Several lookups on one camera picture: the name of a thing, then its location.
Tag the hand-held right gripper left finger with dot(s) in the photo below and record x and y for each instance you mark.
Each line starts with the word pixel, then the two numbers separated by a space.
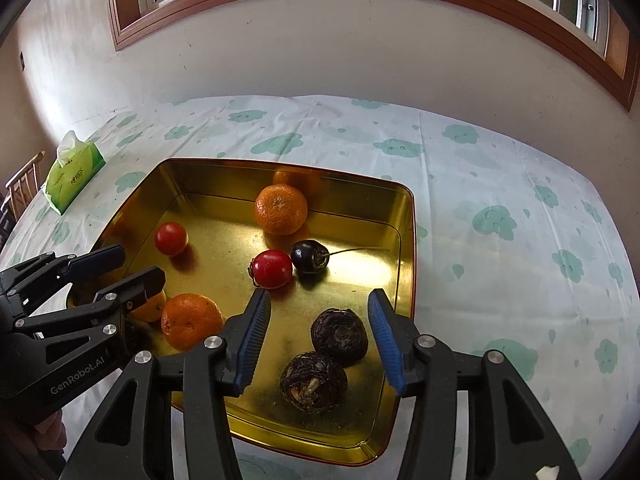
pixel 255 340

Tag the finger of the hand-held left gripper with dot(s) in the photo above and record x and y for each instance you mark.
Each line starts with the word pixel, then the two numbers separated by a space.
pixel 145 285
pixel 100 259

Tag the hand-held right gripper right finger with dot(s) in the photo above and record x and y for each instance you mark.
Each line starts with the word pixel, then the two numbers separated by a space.
pixel 385 345

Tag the small orange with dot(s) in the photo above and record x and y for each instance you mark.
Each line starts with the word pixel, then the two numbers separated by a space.
pixel 190 320
pixel 150 310

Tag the dark water chestnut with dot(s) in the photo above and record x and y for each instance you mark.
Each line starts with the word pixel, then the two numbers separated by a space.
pixel 312 382
pixel 340 335

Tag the red cherry tomato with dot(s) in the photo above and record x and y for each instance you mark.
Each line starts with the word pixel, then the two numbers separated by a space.
pixel 171 239

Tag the red tomato with calyx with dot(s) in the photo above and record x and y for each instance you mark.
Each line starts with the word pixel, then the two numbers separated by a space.
pixel 272 269

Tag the red tin box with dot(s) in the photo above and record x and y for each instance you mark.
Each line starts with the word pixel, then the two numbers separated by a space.
pixel 225 230

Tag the dark cherry with stem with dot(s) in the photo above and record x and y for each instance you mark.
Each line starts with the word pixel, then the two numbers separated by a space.
pixel 307 256

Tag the large rough mandarin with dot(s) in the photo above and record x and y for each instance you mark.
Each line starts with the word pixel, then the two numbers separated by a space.
pixel 281 209

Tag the person's left hand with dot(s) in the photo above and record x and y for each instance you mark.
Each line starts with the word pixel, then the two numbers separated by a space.
pixel 50 432

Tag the green tissue pack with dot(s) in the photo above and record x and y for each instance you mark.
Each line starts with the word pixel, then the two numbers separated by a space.
pixel 75 175

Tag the black chair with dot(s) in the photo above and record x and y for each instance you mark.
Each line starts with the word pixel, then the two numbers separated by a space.
pixel 3 220

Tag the wooden chair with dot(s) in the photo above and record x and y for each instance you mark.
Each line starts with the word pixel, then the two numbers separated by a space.
pixel 25 167

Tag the wooden framed window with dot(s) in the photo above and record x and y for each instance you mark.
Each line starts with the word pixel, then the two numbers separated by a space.
pixel 122 10

